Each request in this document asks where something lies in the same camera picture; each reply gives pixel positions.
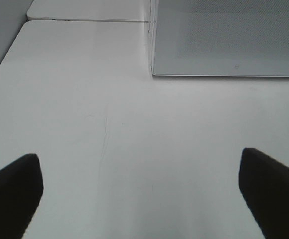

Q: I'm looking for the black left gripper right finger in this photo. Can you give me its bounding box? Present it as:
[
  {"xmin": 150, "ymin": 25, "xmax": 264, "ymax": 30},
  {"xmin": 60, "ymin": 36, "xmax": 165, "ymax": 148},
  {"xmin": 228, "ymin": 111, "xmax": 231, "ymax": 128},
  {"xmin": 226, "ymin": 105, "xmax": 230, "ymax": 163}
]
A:
[{"xmin": 238, "ymin": 148, "xmax": 289, "ymax": 239}]

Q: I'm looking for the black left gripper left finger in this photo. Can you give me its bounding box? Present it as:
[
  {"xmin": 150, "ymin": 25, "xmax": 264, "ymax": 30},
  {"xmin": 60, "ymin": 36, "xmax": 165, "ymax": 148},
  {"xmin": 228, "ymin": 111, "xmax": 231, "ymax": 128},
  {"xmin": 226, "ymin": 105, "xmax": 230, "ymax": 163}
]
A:
[{"xmin": 0, "ymin": 154, "xmax": 43, "ymax": 239}]

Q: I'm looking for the white microwave door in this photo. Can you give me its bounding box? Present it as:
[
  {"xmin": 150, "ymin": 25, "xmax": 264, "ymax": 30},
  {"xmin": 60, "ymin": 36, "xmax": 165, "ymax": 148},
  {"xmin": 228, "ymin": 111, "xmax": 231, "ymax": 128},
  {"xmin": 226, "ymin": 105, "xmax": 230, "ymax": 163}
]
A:
[{"xmin": 152, "ymin": 0, "xmax": 289, "ymax": 77}]

